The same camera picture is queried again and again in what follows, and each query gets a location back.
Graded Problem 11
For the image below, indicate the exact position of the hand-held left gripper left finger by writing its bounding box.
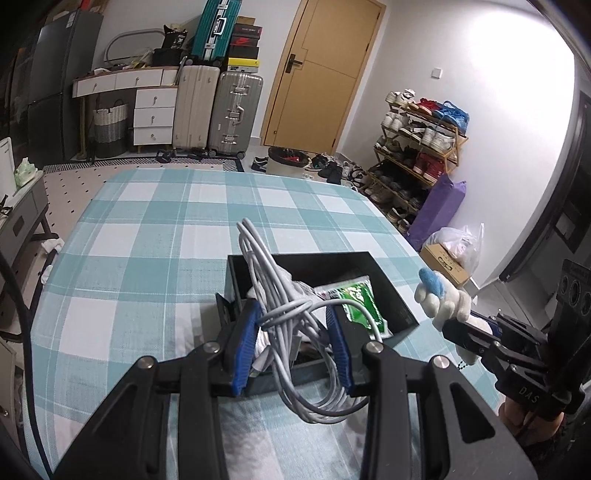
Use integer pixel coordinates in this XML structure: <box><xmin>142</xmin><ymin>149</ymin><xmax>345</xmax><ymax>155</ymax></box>
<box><xmin>53</xmin><ymin>294</ymin><xmax>264</xmax><ymax>480</ymax></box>

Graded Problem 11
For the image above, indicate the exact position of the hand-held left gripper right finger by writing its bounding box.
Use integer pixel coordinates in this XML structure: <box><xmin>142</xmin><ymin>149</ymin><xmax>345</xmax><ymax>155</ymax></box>
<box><xmin>324</xmin><ymin>302</ymin><xmax>529</xmax><ymax>480</ymax></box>

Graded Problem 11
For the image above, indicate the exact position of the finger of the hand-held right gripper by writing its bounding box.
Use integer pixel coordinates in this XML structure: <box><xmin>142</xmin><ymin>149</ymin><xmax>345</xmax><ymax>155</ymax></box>
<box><xmin>442</xmin><ymin>320</ymin><xmax>513</xmax><ymax>374</ymax></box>
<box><xmin>471</xmin><ymin>311</ymin><xmax>550</xmax><ymax>344</ymax></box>

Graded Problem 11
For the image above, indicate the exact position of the white plush toy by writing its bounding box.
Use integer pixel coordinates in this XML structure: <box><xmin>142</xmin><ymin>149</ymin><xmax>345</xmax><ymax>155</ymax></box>
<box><xmin>414</xmin><ymin>268</ymin><xmax>497</xmax><ymax>365</ymax></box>

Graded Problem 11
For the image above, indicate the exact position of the white cable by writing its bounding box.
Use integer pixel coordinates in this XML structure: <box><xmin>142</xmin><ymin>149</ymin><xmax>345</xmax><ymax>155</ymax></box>
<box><xmin>235</xmin><ymin>219</ymin><xmax>393</xmax><ymax>425</ymax></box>

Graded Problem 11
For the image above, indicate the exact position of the green and white packet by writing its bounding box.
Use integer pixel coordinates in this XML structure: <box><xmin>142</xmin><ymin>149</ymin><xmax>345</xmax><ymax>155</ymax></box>
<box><xmin>314</xmin><ymin>275</ymin><xmax>393</xmax><ymax>340</ymax></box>

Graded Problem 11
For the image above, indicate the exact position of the black cardboard box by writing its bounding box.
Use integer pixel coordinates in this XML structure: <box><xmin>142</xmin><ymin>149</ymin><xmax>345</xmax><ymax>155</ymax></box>
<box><xmin>225</xmin><ymin>251</ymin><xmax>420</xmax><ymax>398</ymax></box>

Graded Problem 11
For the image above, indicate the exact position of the person's right forearm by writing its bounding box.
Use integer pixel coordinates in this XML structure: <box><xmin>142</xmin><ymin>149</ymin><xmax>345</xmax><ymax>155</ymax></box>
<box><xmin>517</xmin><ymin>415</ymin><xmax>591</xmax><ymax>480</ymax></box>

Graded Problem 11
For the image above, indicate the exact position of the person's right hand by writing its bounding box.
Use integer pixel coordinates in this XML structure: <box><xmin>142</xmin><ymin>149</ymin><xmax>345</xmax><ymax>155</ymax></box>
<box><xmin>501</xmin><ymin>396</ymin><xmax>566</xmax><ymax>445</ymax></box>

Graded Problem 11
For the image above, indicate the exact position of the brown cardboard box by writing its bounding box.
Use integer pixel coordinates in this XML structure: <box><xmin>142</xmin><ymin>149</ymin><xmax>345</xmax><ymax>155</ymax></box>
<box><xmin>419</xmin><ymin>243</ymin><xmax>472</xmax><ymax>287</ymax></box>

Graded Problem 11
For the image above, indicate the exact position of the white plastic bag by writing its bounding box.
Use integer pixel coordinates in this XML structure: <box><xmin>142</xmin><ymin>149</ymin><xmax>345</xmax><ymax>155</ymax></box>
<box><xmin>429</xmin><ymin>224</ymin><xmax>485</xmax><ymax>278</ymax></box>

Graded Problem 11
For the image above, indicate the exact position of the purple bag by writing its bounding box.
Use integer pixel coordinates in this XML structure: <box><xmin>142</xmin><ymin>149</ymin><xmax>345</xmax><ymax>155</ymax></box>
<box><xmin>406</xmin><ymin>174</ymin><xmax>468</xmax><ymax>252</ymax></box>

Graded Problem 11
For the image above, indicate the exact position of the teal plaid bedsheet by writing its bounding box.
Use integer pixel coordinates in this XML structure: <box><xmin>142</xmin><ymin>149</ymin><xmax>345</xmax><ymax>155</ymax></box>
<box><xmin>23</xmin><ymin>167</ymin><xmax>504</xmax><ymax>480</ymax></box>

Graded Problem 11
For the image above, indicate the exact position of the pile of shoes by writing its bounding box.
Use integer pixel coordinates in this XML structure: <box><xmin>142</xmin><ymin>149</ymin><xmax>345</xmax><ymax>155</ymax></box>
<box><xmin>302</xmin><ymin>154</ymin><xmax>370</xmax><ymax>190</ymax></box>

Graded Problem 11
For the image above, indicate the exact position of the dark round basket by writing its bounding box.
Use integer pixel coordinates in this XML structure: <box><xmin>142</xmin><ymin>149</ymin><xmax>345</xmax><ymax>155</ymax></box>
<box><xmin>268</xmin><ymin>147</ymin><xmax>311</xmax><ymax>178</ymax></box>

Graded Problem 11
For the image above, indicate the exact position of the wooden shoe rack with shoes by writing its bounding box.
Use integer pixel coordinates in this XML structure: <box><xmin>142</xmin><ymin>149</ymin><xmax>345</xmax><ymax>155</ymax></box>
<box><xmin>360</xmin><ymin>90</ymin><xmax>469</xmax><ymax>232</ymax></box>

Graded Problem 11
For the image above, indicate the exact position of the silver suitcase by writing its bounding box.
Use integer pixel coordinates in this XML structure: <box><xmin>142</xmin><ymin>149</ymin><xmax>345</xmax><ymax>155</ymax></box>
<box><xmin>207</xmin><ymin>71</ymin><xmax>264</xmax><ymax>158</ymax></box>

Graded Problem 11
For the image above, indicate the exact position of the beige suitcase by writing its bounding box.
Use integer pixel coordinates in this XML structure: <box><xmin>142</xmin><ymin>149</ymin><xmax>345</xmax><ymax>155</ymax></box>
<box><xmin>172</xmin><ymin>58</ymin><xmax>221</xmax><ymax>155</ymax></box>

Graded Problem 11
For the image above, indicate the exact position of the white desk with drawers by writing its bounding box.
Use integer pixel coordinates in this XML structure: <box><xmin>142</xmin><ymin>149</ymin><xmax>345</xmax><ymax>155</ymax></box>
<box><xmin>71</xmin><ymin>67</ymin><xmax>181</xmax><ymax>155</ymax></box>

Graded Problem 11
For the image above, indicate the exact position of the grey side cabinet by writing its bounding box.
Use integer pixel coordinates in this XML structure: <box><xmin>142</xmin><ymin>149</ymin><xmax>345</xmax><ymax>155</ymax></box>
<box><xmin>0</xmin><ymin>171</ymin><xmax>54</xmax><ymax>259</ymax></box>

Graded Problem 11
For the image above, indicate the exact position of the grey and white laundry basket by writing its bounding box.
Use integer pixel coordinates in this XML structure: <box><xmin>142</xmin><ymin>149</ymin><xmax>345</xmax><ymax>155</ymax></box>
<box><xmin>91</xmin><ymin>99</ymin><xmax>130</xmax><ymax>158</ymax></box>

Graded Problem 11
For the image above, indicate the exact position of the yellow wooden door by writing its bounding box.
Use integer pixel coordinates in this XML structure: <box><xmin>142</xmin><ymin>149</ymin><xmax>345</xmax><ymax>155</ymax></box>
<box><xmin>259</xmin><ymin>0</ymin><xmax>386</xmax><ymax>155</ymax></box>

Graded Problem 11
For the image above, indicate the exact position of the green wipes pack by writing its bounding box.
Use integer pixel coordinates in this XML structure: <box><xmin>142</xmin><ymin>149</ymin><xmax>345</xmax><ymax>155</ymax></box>
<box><xmin>14</xmin><ymin>158</ymin><xmax>38</xmax><ymax>186</ymax></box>

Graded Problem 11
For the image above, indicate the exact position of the black shoe box red logo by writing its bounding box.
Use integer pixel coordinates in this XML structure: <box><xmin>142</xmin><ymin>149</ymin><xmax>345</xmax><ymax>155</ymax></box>
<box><xmin>229</xmin><ymin>34</ymin><xmax>262</xmax><ymax>58</ymax></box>

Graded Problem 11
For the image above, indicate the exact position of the black bag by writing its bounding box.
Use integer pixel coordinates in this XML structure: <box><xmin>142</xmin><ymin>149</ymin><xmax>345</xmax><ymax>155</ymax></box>
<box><xmin>161</xmin><ymin>25</ymin><xmax>192</xmax><ymax>51</ymax></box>

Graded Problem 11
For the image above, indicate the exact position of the teal suitcase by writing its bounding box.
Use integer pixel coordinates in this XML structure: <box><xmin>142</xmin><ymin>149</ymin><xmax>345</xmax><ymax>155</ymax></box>
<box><xmin>191</xmin><ymin>0</ymin><xmax>243</xmax><ymax>63</ymax></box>

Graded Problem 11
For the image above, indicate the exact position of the grey refrigerator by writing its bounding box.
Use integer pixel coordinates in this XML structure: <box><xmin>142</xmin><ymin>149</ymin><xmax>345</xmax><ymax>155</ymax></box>
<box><xmin>25</xmin><ymin>9</ymin><xmax>105</xmax><ymax>162</ymax></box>

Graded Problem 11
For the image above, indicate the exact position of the black cable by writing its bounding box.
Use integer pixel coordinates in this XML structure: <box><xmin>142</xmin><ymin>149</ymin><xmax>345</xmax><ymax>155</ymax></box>
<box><xmin>0</xmin><ymin>251</ymin><xmax>51</xmax><ymax>480</ymax></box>

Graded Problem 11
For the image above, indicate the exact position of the white tube frame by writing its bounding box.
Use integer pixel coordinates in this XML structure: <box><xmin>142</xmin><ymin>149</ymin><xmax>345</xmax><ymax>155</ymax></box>
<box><xmin>104</xmin><ymin>30</ymin><xmax>167</xmax><ymax>65</ymax></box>

